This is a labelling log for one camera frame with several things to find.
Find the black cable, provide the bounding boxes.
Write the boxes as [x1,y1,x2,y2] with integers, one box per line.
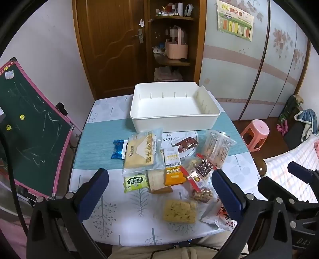
[0,125,32,239]

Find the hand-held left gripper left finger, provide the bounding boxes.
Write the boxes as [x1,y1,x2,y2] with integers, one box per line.
[26,168,110,259]

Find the clear cracker packet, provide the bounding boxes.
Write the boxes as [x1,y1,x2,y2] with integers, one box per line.
[199,129,237,168]

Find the dark box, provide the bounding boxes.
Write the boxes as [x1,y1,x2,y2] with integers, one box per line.
[284,122,314,150]

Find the blue snack packet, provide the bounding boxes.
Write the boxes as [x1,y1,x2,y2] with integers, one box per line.
[111,139,128,160]

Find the wooden corner shelf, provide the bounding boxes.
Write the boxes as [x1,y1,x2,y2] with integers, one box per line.
[147,0,207,84]

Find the green bag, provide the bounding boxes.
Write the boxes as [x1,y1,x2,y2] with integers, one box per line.
[278,95,304,125]

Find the orange and white snack packet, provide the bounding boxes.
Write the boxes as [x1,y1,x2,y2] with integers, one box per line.
[163,147,188,187]

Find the pink plastic stool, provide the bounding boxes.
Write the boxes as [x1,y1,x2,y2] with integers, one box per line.
[240,119,270,151]

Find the brown chocolate packet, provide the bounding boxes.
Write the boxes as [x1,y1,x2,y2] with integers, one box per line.
[176,137,198,153]

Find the brown sliced bread packet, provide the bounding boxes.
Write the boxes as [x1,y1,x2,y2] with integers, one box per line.
[147,169,173,195]

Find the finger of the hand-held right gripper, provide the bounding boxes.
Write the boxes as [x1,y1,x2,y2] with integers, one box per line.
[287,161,319,187]
[257,176,304,218]

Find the green snack packet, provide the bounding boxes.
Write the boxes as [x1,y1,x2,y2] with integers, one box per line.
[124,174,149,193]

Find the checked blanket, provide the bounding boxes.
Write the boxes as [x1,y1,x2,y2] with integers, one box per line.
[264,137,319,190]

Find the teal table runner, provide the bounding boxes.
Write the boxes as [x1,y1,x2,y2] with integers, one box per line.
[73,110,252,170]

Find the black easel clip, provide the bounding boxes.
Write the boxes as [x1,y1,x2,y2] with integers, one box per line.
[55,102,68,116]

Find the brown wooden door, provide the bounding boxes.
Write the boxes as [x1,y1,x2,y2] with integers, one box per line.
[76,0,150,100]

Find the pink handled basket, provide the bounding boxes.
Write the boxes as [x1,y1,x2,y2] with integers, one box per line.
[164,25,189,60]

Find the clear red-trimmed nut packet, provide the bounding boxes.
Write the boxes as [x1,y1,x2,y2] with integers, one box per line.
[186,153,217,178]
[187,174,214,203]

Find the blue and white cloth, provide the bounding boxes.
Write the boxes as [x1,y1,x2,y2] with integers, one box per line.
[293,109,319,142]

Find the red and white snack packet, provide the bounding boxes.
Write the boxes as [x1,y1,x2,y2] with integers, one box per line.
[199,199,236,231]

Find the metal door handle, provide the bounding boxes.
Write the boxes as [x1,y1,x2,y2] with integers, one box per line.
[132,28,144,44]

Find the pink-framed green chalkboard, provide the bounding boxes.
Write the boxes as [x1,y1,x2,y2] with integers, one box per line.
[0,57,83,200]

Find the group of small bottles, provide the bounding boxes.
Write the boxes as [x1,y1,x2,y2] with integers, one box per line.
[156,2,193,18]

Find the white plastic storage bin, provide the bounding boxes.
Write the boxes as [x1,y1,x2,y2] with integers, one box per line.
[130,82,221,133]

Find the folded pale cloth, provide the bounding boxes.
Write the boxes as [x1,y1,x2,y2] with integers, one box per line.
[154,66,183,82]

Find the floral wardrobe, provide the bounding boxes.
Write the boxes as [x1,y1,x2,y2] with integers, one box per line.
[199,0,312,122]

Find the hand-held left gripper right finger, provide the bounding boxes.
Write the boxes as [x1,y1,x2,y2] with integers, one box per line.
[211,169,294,259]

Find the wall poster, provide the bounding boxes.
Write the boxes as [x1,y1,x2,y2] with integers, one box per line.
[216,0,255,41]

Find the large clear cake packet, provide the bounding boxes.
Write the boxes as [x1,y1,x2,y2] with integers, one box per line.
[122,128,165,176]

